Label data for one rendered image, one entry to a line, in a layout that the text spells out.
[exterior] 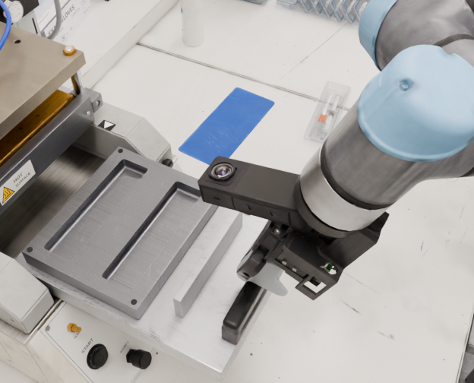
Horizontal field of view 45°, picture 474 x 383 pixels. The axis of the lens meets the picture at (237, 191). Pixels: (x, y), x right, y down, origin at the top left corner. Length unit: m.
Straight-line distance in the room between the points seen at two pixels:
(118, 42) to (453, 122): 1.05
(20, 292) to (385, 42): 0.48
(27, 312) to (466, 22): 0.55
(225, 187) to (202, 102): 0.72
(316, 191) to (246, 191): 0.09
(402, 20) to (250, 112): 0.70
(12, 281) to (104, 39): 0.77
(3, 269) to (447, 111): 0.52
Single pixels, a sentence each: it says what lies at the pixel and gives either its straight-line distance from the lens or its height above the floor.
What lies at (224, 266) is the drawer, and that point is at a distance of 0.70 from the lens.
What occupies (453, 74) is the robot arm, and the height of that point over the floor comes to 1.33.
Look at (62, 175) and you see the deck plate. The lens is 0.88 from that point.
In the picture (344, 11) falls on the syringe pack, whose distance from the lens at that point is 1.47.
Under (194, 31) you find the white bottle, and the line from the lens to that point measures 1.37.
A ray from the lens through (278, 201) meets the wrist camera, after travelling 0.51.
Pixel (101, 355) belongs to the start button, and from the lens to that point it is 0.81.
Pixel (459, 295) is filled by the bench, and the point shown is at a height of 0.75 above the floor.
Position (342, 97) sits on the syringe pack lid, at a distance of 1.24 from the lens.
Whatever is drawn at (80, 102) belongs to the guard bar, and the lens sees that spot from 0.80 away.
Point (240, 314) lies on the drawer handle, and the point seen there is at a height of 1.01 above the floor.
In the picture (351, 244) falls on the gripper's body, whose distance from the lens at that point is 0.51.
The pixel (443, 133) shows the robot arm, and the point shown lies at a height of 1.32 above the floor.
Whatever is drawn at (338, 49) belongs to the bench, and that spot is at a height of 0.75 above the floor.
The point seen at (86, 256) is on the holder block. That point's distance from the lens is 0.70.
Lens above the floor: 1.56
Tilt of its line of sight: 50 degrees down
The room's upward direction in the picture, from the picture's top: 1 degrees clockwise
